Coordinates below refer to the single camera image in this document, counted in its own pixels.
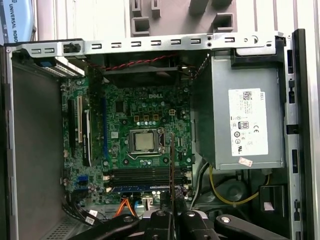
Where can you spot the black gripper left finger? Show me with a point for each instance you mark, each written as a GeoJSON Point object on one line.
{"type": "Point", "coordinates": [155, 225]}

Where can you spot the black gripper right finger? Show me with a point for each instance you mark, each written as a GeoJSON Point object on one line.
{"type": "Point", "coordinates": [192, 225]}

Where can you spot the blue RAM stick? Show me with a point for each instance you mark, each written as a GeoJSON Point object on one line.
{"type": "Point", "coordinates": [172, 162]}

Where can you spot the RAM slot black latches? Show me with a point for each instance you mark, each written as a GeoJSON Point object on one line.
{"type": "Point", "coordinates": [140, 171]}
{"type": "Point", "coordinates": [140, 181]}

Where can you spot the RAM slot white latches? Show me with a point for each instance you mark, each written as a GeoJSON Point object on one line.
{"type": "Point", "coordinates": [140, 175]}
{"type": "Point", "coordinates": [108, 189]}

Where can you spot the white board connector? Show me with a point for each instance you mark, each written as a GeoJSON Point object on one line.
{"type": "Point", "coordinates": [147, 201]}

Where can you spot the metal socket cover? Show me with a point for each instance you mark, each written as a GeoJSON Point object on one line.
{"type": "Point", "coordinates": [146, 155]}

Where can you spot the green motherboard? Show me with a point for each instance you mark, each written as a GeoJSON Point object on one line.
{"type": "Point", "coordinates": [117, 155]}

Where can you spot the silver CPU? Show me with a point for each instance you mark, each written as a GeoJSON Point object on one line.
{"type": "Point", "coordinates": [145, 141]}

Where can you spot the yellow square choke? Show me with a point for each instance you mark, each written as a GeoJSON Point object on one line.
{"type": "Point", "coordinates": [155, 117]}
{"type": "Point", "coordinates": [145, 117]}
{"type": "Point", "coordinates": [136, 117]}

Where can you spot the blue expansion slot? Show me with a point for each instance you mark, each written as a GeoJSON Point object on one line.
{"type": "Point", "coordinates": [104, 130]}

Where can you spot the black graphics card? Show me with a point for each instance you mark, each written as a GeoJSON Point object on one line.
{"type": "Point", "coordinates": [86, 140]}

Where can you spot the white four-pin power socket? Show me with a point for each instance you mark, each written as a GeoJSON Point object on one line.
{"type": "Point", "coordinates": [172, 112]}

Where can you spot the gray power supply unit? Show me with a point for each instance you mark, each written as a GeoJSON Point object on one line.
{"type": "Point", "coordinates": [215, 112]}

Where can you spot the black expansion slot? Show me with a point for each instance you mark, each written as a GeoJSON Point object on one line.
{"type": "Point", "coordinates": [72, 125]}

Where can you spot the black case fan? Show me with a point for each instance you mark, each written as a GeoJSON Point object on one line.
{"type": "Point", "coordinates": [140, 77]}

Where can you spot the black open PC case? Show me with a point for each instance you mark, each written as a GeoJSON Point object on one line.
{"type": "Point", "coordinates": [301, 112]}

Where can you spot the blue plastic case latch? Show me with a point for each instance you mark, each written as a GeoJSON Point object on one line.
{"type": "Point", "coordinates": [47, 63]}

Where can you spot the gray parts rack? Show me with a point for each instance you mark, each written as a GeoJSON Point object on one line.
{"type": "Point", "coordinates": [175, 15]}

